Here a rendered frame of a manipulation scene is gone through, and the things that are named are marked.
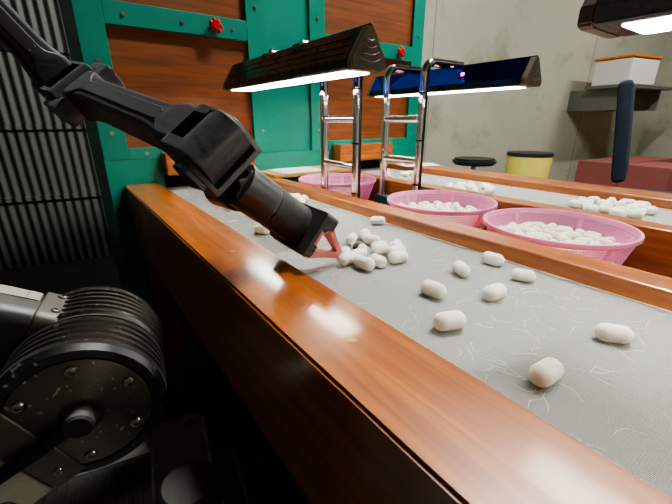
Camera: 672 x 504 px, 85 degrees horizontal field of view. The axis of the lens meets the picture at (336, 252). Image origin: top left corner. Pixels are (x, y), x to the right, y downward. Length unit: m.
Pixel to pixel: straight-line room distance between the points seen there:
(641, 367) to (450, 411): 0.22
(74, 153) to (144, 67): 1.80
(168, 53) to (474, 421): 1.30
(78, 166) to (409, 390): 2.94
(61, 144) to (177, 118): 2.63
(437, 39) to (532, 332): 3.74
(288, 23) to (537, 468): 1.49
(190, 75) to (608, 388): 1.32
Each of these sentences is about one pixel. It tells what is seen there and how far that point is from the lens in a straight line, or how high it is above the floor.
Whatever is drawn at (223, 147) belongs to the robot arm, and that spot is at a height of 0.93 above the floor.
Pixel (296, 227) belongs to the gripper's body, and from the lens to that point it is 0.49.
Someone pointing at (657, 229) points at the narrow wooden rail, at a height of 0.76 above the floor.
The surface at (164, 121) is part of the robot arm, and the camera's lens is 0.50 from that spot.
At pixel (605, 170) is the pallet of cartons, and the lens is 5.19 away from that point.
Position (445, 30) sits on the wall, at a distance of 4.13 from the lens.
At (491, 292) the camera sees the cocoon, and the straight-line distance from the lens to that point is 0.50.
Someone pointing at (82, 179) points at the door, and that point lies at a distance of 3.11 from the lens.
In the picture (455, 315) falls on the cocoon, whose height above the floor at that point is 0.76.
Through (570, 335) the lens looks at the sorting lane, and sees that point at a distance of 0.48.
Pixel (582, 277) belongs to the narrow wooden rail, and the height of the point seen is 0.75.
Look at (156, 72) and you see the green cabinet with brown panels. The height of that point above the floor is 1.10.
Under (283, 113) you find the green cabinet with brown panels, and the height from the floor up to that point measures 0.98.
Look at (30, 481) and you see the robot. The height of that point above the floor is 0.68.
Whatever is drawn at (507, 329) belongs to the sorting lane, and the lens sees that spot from 0.46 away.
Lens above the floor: 0.96
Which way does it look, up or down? 20 degrees down
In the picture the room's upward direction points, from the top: straight up
